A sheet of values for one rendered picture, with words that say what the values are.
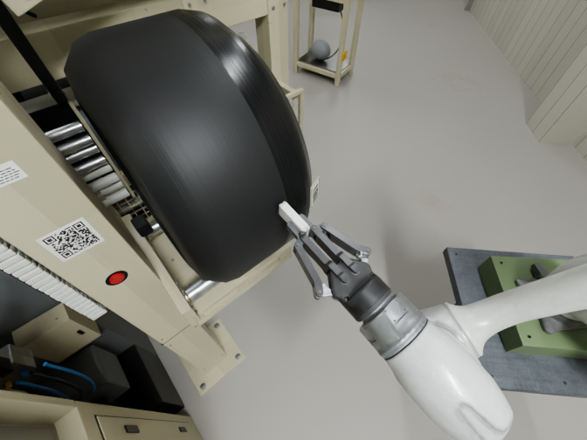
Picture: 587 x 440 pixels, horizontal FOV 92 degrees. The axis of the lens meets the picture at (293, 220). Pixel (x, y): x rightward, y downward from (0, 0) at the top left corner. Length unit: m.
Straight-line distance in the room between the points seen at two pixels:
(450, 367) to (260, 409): 1.30
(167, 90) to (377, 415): 1.59
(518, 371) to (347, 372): 0.78
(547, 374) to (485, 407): 0.82
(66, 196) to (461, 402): 0.64
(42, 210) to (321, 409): 1.42
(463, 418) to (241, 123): 0.51
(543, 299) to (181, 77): 0.65
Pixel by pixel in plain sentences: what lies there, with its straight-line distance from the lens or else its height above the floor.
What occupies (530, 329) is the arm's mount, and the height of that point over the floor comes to 0.74.
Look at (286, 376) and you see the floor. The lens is 1.67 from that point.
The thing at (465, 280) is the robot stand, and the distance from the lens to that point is 1.28.
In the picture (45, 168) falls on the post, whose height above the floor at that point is 1.36.
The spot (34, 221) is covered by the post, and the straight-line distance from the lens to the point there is 0.61.
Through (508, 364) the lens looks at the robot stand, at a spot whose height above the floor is 0.65.
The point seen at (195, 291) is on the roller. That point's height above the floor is 0.92.
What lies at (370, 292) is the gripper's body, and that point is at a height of 1.25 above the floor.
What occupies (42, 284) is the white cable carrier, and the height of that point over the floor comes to 1.15.
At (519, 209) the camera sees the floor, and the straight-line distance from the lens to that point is 2.70.
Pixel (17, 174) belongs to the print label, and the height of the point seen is 1.37.
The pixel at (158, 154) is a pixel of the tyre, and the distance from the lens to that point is 0.46.
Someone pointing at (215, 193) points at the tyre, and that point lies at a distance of 0.46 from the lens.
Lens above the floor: 1.66
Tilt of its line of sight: 54 degrees down
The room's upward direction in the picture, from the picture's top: straight up
